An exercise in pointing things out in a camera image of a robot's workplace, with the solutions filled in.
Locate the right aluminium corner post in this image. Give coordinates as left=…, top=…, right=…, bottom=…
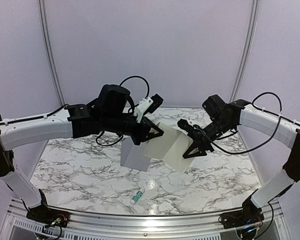
left=229, top=0, right=259, bottom=102

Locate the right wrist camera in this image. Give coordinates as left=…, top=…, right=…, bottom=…
left=177, top=119, right=190, bottom=132

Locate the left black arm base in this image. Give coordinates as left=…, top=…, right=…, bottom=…
left=26, top=209, right=70, bottom=228

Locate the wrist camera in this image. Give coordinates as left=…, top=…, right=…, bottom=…
left=177, top=119, right=190, bottom=132
left=133, top=93, right=164, bottom=123

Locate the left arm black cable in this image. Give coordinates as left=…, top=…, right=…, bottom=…
left=94, top=75, right=151, bottom=147

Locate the green white glue stick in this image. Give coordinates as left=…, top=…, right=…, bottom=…
left=130, top=188, right=145, bottom=205

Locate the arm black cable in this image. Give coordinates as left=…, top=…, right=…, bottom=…
left=94, top=75, right=151, bottom=147
left=212, top=91, right=283, bottom=154

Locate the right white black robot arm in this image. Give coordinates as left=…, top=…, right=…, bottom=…
left=177, top=94, right=300, bottom=224

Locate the left aluminium corner post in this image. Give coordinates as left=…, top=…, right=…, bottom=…
left=37, top=0, right=66, bottom=106

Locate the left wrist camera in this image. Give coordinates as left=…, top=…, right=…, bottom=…
left=133, top=93, right=164, bottom=123

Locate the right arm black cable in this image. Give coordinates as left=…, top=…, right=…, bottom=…
left=212, top=91, right=283, bottom=154

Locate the grey paper envelope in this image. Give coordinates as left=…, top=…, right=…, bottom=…
left=120, top=138, right=151, bottom=172

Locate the aluminium corner post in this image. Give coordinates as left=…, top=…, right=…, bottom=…
left=37, top=0, right=66, bottom=106
left=229, top=0, right=259, bottom=102

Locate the aluminium front table rail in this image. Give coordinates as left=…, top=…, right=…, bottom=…
left=0, top=198, right=291, bottom=240

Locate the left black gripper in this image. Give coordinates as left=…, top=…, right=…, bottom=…
left=102, top=111, right=164, bottom=146

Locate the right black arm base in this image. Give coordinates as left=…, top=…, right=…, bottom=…
left=218, top=209, right=265, bottom=229

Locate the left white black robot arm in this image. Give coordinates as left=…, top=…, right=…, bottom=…
left=0, top=84, right=164, bottom=223

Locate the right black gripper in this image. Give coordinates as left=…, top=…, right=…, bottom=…
left=180, top=117, right=234, bottom=159

